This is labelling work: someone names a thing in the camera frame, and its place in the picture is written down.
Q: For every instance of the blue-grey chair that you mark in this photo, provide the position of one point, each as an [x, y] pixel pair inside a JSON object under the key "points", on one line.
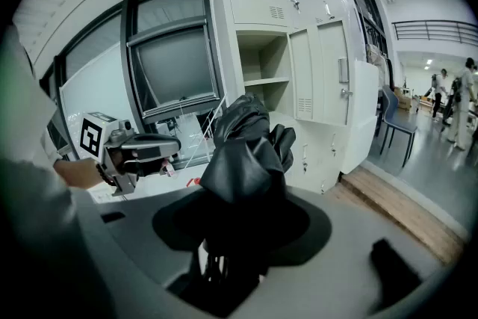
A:
{"points": [[390, 108]]}

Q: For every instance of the person's grey t-shirt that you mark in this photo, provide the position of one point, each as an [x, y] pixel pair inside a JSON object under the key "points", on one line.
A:
{"points": [[22, 104]]}

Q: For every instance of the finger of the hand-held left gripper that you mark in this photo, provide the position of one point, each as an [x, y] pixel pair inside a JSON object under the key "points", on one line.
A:
{"points": [[164, 143]]}

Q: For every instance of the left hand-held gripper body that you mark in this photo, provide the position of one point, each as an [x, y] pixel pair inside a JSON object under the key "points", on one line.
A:
{"points": [[91, 134]]}

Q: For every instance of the dark framed window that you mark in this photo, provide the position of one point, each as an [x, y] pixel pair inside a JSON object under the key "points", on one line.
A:
{"points": [[175, 63]]}

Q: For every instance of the wooden plank platform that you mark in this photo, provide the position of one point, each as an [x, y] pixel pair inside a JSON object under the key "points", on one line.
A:
{"points": [[392, 198]]}

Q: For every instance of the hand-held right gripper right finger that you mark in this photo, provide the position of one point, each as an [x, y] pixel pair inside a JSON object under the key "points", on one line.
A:
{"points": [[347, 235]]}

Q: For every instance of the dark shelf rack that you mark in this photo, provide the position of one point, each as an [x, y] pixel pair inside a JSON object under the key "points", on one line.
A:
{"points": [[367, 18]]}

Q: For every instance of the dark metal railing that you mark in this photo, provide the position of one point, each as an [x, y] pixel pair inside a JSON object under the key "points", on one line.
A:
{"points": [[433, 22]]}

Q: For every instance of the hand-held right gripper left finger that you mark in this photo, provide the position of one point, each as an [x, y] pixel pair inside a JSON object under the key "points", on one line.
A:
{"points": [[127, 235]]}

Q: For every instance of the cardboard box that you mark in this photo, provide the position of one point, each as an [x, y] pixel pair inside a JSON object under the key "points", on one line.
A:
{"points": [[402, 101]]}

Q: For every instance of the person's left forearm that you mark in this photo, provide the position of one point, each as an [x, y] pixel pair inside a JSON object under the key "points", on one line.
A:
{"points": [[78, 172]]}

